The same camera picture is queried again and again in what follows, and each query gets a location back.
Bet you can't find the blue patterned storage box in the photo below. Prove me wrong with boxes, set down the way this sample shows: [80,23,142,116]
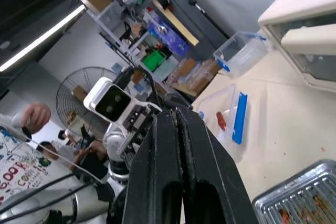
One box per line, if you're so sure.
[143,10,190,57]

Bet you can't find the bystander bare hand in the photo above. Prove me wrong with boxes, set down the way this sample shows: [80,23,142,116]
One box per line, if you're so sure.
[22,102,52,135]

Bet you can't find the white metal storage shelf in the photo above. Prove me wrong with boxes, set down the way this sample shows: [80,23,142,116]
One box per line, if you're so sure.
[90,0,169,83]

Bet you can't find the red sausage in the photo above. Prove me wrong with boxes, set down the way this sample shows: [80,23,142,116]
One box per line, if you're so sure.
[216,111,228,131]

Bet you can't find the black pole with knob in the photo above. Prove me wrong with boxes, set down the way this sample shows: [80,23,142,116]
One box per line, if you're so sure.
[188,0,229,39]

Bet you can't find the long ceiling light strip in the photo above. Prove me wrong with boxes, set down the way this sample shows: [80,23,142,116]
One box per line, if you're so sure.
[0,4,87,73]

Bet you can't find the open clear box blue clip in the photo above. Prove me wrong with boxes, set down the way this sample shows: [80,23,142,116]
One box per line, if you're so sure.
[196,83,252,162]

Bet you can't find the black cable over silver arm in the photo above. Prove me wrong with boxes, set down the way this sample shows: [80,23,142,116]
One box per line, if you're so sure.
[0,173,91,221]

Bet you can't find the long cardboard sheet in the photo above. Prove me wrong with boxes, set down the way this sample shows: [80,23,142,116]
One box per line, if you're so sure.
[153,0,200,47]

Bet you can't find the ribbed metal tray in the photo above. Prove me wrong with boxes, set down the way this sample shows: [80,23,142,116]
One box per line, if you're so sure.
[251,159,336,224]

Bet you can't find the person in white printed shirt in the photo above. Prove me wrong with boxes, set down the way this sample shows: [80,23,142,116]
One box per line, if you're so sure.
[0,112,106,206]

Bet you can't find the thin white cable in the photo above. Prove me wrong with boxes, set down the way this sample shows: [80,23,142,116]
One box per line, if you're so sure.
[25,136,106,184]

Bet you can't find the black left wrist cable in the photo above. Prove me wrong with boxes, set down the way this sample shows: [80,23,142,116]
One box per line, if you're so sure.
[115,67,169,109]

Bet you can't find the round metal cage fan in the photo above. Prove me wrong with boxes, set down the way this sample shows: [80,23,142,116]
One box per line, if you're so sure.
[55,66,119,137]

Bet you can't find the seated person in dark clothes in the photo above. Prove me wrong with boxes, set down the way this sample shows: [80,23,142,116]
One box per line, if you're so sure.
[36,140,110,180]

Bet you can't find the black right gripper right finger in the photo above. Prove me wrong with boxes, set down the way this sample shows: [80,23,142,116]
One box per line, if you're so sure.
[177,108,260,224]

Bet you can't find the clear boxes with brown contents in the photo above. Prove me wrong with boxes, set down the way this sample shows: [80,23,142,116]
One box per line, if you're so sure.
[167,57,223,98]

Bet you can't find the clear lidded box blue clips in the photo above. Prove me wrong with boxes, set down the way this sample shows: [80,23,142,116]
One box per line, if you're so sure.
[213,31,269,78]

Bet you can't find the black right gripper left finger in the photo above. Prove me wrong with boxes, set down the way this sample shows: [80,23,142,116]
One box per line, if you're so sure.
[122,110,185,224]

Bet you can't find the green plastic bin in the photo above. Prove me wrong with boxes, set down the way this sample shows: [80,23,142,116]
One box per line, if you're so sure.
[142,49,168,72]

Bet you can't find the white toaster oven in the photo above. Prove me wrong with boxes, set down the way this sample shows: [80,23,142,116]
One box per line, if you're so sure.
[257,0,336,94]

